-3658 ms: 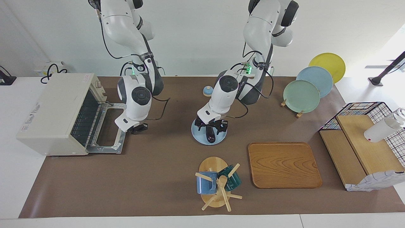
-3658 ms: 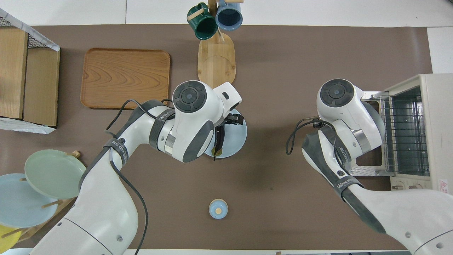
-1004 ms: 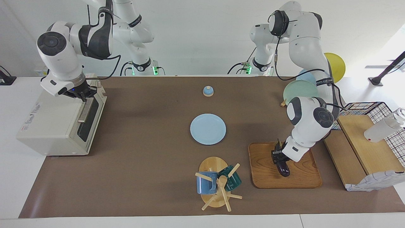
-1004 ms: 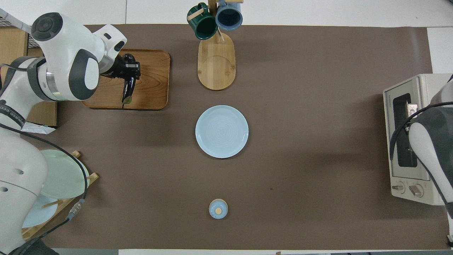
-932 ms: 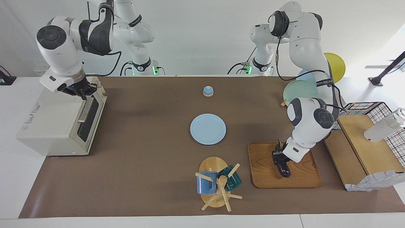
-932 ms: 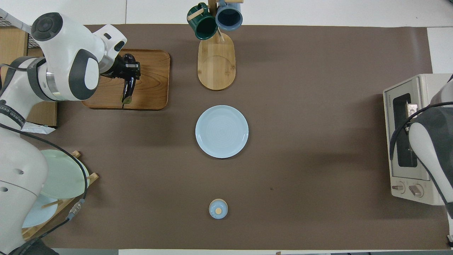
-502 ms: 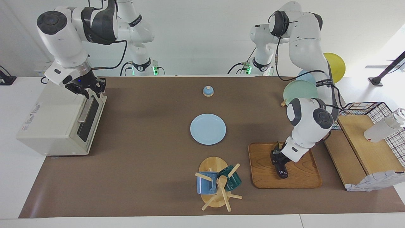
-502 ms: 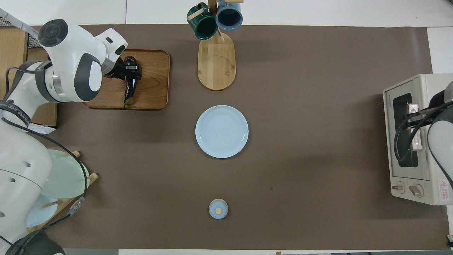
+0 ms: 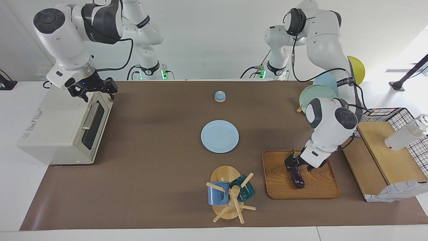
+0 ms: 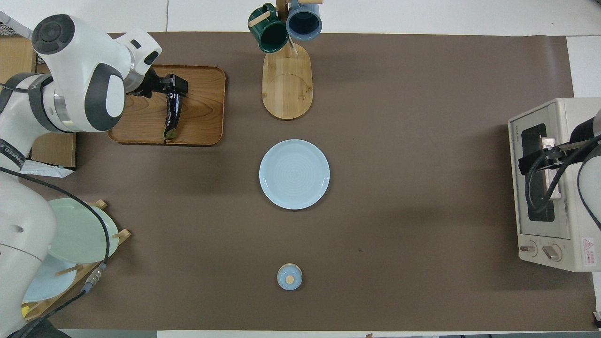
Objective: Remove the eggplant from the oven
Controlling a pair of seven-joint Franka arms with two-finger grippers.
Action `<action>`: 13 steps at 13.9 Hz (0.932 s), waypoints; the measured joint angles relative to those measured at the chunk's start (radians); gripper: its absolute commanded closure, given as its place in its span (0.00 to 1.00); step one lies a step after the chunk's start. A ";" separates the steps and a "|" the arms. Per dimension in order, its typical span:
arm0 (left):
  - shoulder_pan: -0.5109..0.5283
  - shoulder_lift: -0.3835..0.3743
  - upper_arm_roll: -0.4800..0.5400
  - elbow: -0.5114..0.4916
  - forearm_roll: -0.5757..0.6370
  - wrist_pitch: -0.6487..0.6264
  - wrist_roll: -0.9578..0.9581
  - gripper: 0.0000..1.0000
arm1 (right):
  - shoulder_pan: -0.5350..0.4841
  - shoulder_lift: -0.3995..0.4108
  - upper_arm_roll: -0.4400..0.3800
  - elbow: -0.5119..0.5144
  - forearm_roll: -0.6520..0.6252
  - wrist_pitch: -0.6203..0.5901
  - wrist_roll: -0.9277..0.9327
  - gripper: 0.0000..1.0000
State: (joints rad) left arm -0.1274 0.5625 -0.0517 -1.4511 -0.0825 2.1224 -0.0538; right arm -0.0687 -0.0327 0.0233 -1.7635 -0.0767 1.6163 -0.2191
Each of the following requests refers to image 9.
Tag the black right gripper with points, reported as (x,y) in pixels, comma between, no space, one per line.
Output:
(90,82)

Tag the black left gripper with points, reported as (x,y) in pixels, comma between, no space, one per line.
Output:
(298,161)

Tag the dark purple eggplant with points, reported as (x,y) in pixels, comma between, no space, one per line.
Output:
(298,180)

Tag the light blue plate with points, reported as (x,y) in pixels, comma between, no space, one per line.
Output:
(220,137)

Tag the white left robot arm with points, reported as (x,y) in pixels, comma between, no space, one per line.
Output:
(324,43)

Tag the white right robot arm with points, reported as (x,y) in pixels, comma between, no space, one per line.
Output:
(60,36)

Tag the cream oven knob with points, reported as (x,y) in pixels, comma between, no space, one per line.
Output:
(109,99)

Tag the cream toaster oven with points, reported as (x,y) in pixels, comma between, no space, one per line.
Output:
(53,134)

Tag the wooden serving tray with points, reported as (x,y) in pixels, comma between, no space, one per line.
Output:
(277,184)

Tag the white power strip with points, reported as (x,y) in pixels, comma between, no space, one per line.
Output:
(41,77)

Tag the wooden plate rack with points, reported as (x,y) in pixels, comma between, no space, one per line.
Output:
(299,108)

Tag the dark green ceramic mug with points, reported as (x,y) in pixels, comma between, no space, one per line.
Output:
(247,192)

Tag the green lit connector box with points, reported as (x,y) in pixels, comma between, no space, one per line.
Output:
(164,74)
(261,72)

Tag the pale green plate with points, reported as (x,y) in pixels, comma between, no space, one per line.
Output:
(314,93)

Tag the wooden mug tree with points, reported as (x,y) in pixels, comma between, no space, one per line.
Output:
(225,174)

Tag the brown table mat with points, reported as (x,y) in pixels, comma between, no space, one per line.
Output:
(160,140)

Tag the pale blue racked plate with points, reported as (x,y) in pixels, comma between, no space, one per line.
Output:
(326,80)

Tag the blue ceramic mug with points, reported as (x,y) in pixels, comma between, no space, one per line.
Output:
(217,195)

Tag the black desk clamp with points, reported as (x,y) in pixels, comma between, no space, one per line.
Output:
(6,85)

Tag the white cup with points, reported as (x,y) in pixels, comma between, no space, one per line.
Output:
(401,137)

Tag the small blue domed bell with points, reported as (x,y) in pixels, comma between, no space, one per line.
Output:
(219,97)

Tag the yellow plate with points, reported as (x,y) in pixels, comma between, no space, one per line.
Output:
(357,68)

